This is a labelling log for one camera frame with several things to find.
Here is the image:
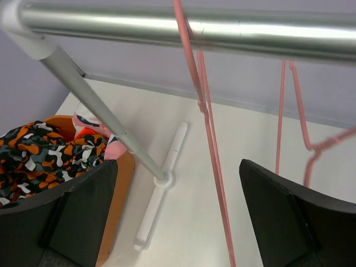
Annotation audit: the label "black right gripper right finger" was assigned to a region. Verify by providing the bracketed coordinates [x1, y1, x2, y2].
[239, 159, 355, 266]

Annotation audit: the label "black orange patterned shorts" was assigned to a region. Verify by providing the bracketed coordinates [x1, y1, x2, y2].
[1, 121, 107, 206]

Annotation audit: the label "pink wire hanger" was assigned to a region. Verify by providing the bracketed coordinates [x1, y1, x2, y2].
[288, 60, 356, 187]

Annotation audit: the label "silver clothes rack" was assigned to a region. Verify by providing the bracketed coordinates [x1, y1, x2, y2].
[0, 0, 356, 251]

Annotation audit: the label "orange plastic basket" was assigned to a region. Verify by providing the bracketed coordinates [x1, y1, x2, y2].
[43, 115, 136, 267]

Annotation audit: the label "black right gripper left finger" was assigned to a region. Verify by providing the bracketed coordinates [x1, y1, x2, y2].
[1, 160, 118, 266]

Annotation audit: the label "pink navy patterned shorts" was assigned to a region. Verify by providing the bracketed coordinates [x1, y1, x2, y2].
[72, 103, 127, 160]

